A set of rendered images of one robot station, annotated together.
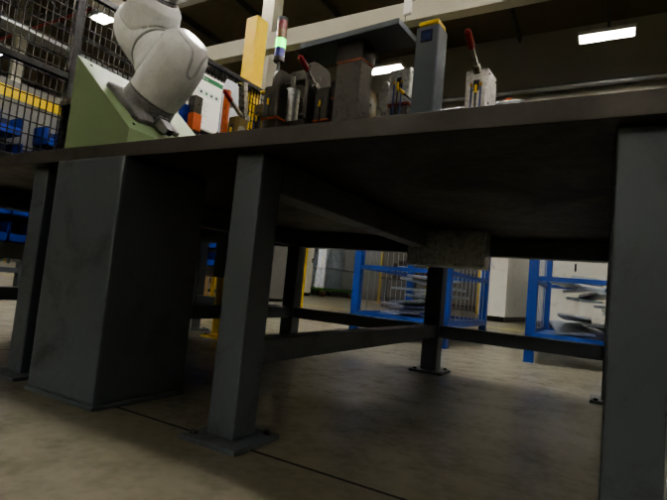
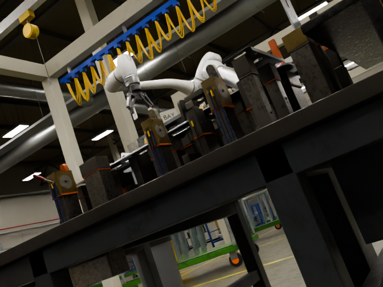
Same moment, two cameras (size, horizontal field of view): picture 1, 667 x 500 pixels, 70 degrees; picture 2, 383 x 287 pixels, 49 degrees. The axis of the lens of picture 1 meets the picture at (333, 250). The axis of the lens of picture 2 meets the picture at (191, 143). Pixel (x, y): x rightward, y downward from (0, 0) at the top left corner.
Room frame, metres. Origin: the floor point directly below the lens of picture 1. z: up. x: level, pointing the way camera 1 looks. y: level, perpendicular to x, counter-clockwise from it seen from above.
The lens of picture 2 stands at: (3.79, 0.00, 0.52)
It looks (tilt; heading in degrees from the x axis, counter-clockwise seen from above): 12 degrees up; 178
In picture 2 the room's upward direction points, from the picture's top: 20 degrees counter-clockwise
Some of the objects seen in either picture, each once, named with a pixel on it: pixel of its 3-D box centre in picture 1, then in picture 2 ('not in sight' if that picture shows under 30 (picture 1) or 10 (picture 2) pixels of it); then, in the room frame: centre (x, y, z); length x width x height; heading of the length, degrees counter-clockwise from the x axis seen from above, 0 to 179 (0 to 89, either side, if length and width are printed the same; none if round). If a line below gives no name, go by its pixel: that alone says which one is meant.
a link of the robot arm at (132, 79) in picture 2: not in sight; (131, 82); (1.44, -0.12, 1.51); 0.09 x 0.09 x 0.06
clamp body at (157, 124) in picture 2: not in sight; (162, 159); (2.10, -0.07, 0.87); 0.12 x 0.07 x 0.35; 145
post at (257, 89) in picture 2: not in sight; (258, 100); (2.57, 0.28, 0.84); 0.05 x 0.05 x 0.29; 55
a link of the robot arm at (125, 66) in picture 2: not in sight; (125, 67); (1.43, -0.13, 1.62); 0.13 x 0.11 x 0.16; 42
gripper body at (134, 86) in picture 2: not in sight; (135, 93); (1.44, -0.12, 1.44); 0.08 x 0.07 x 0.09; 138
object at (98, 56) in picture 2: not in sight; (130, 46); (-1.00, -0.11, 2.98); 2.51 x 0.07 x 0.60; 60
